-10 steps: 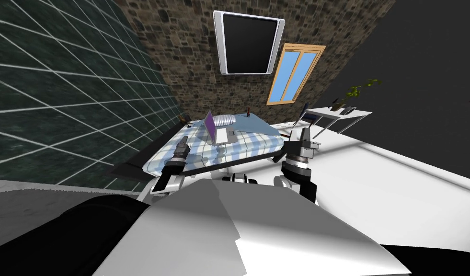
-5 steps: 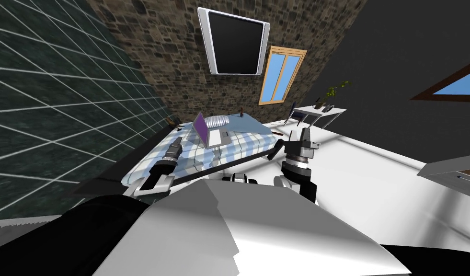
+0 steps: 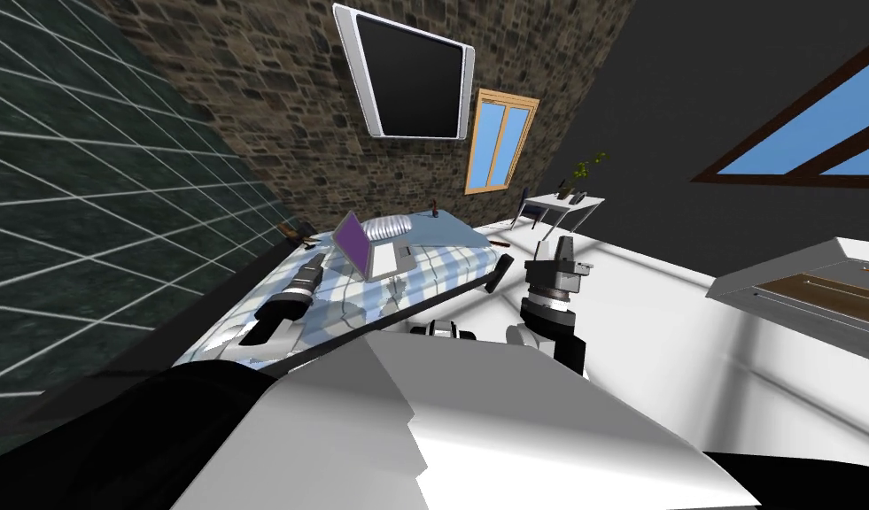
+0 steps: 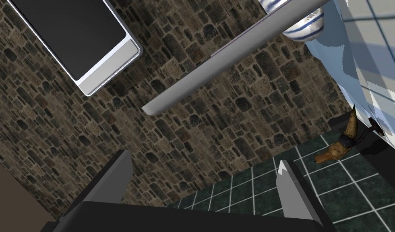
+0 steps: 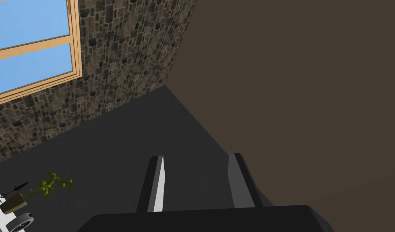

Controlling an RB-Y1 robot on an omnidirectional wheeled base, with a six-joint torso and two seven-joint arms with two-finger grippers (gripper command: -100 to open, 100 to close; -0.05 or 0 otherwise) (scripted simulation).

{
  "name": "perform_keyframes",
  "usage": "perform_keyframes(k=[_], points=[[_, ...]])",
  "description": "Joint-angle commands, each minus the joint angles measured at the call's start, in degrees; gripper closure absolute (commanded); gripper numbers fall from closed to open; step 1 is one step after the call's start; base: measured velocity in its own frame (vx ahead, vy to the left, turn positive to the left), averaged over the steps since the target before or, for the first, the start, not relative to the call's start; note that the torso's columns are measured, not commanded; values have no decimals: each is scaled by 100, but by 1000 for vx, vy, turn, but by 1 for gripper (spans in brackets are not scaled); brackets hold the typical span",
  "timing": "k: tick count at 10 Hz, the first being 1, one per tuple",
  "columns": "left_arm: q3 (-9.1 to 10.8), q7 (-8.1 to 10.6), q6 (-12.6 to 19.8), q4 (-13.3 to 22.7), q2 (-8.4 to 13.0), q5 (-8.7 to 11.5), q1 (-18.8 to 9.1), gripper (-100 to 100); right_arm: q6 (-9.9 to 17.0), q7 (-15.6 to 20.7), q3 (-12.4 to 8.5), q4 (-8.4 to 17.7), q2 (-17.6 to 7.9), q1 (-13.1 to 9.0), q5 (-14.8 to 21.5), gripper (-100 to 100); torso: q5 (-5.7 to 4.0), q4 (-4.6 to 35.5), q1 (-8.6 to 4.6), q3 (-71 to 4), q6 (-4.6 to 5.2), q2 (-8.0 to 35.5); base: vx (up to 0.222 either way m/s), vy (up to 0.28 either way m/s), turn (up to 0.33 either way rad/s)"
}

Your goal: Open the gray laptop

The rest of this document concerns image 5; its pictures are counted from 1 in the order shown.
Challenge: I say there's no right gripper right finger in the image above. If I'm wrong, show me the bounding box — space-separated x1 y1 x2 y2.
227 153 264 208

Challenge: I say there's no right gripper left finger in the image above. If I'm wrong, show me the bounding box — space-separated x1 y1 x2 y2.
136 155 166 213

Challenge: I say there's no green potted plant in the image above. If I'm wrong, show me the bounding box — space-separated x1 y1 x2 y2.
0 172 73 215

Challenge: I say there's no grey round dish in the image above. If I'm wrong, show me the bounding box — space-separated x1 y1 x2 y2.
6 213 35 232

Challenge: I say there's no wooden framed window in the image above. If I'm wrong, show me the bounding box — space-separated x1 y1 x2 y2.
0 0 83 108

